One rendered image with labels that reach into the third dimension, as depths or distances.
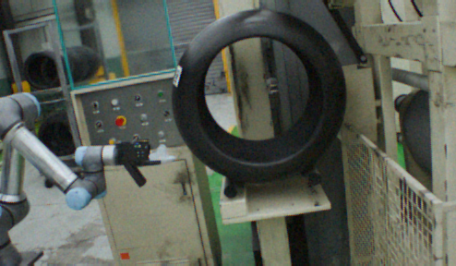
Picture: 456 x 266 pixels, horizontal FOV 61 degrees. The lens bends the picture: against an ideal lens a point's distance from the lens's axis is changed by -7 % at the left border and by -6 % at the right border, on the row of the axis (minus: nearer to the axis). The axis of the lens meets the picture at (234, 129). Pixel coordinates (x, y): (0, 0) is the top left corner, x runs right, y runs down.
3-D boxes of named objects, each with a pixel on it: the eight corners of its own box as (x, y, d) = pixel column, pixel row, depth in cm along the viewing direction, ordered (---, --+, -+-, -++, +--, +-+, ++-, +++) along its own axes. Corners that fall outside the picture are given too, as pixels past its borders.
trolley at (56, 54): (89, 158, 601) (60, 30, 558) (126, 152, 593) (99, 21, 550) (42, 192, 472) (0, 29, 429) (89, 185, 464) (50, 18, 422)
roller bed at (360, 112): (331, 135, 181) (324, 68, 174) (364, 129, 180) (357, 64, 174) (342, 147, 162) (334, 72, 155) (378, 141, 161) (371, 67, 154)
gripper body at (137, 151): (146, 144, 140) (113, 144, 140) (149, 167, 142) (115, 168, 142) (150, 139, 148) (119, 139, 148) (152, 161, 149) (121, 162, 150)
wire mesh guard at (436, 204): (350, 262, 184) (338, 117, 169) (354, 262, 184) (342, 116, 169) (439, 450, 97) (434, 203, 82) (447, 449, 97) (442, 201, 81)
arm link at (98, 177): (79, 203, 142) (75, 175, 140) (91, 192, 153) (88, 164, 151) (100, 204, 142) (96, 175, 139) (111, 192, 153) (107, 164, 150)
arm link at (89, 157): (83, 164, 151) (80, 143, 149) (111, 164, 150) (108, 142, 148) (75, 172, 143) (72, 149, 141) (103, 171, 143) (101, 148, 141)
